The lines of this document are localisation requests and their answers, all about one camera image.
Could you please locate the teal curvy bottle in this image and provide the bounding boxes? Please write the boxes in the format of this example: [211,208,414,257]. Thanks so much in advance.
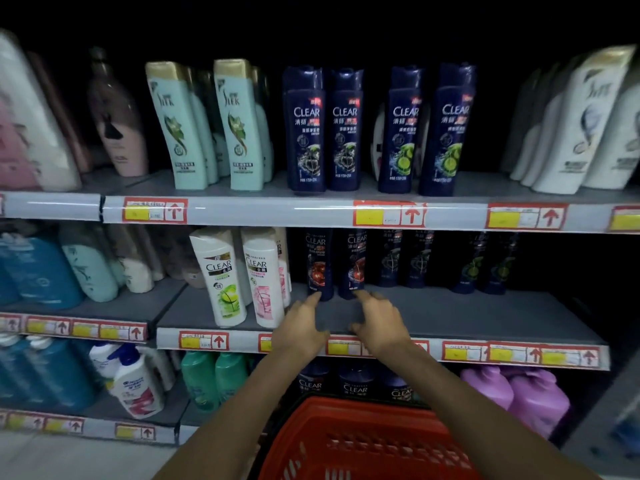
[59,224,120,303]

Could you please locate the purple pump bottle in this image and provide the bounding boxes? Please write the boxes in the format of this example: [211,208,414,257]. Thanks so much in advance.
[507,369,571,439]
[459,365,515,411]

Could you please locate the person's left hand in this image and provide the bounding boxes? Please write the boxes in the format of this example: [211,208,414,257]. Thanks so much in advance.
[269,291,332,364]

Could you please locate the white curvy bottle gold cap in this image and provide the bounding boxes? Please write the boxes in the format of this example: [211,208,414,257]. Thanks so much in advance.
[531,44,637,195]
[509,67,549,182]
[582,69,640,191]
[519,57,583,188]

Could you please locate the navy red Clear bottle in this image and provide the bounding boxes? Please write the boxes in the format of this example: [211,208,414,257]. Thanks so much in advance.
[303,229,335,302]

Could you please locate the navy round bottle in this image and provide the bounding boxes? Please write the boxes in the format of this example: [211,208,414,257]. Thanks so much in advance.
[379,367,416,403]
[337,362,376,399]
[297,362,331,395]

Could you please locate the white bottle red label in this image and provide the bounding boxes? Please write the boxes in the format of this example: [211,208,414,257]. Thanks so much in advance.
[369,102,389,181]

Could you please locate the dark red-label shampoo bottle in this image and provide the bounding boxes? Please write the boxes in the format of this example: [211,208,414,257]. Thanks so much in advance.
[339,229,369,301]

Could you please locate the blue square bottle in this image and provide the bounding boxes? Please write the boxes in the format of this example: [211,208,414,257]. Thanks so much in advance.
[0,232,85,311]

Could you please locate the row of large navy bottles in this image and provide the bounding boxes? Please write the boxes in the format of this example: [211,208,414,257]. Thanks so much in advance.
[281,63,479,197]

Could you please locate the beige bottle white base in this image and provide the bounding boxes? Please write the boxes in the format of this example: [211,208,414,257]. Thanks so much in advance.
[135,225,165,282]
[105,224,155,295]

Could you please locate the orange shopping basket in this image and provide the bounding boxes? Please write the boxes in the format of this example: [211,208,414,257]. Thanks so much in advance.
[247,394,483,480]

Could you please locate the grey metal store shelving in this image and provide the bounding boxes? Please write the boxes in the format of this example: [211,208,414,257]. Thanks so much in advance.
[0,194,640,443]

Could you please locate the white pump bottle blue cap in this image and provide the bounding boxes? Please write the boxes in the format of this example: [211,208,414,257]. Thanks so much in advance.
[107,344,165,421]
[89,342,123,391]

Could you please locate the person's right hand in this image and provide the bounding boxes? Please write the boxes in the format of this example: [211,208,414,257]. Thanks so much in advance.
[349,289,415,359]

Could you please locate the white tall bottle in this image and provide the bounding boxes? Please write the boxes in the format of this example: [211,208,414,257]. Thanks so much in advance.
[0,28,83,192]

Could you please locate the pink tall bottle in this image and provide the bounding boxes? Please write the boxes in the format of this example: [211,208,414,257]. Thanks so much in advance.
[0,99,43,191]

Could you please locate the pink bottle black dress print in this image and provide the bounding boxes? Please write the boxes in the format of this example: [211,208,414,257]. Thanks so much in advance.
[87,46,149,178]

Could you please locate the white pink-label shampoo bottle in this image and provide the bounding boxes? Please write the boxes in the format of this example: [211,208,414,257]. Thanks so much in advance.
[273,228,293,309]
[241,227,286,329]

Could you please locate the white blue tube bottle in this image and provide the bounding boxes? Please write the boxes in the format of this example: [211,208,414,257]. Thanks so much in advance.
[612,404,640,455]

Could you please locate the person's right forearm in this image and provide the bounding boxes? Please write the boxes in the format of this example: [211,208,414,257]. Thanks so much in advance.
[379,339,599,480]

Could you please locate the grey store shelf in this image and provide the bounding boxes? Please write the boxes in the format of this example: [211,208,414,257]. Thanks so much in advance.
[0,24,640,445]

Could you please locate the beige bottle brown base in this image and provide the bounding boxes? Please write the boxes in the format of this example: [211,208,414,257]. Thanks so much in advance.
[169,229,207,289]

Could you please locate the person's left forearm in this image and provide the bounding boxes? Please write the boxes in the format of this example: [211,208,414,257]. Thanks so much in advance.
[155,344,313,480]

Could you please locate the grey end rack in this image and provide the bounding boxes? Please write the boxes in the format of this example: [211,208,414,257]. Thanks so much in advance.
[559,344,640,475]

